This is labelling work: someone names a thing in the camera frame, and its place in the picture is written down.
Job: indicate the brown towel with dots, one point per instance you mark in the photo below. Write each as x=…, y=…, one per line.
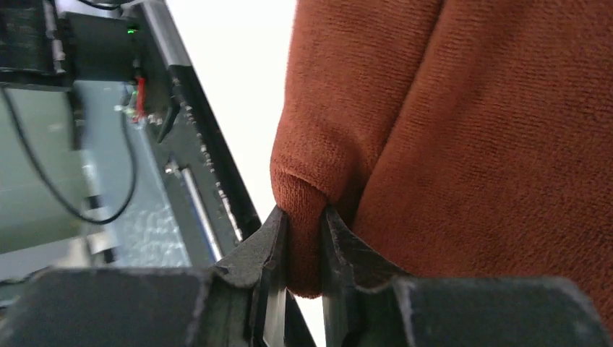
x=456, y=138

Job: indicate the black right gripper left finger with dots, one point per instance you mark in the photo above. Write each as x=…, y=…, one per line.
x=248, y=295

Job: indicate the left controller board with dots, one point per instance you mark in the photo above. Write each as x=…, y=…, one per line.
x=142, y=67

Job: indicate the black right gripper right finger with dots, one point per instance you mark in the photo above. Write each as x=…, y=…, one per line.
x=359, y=301

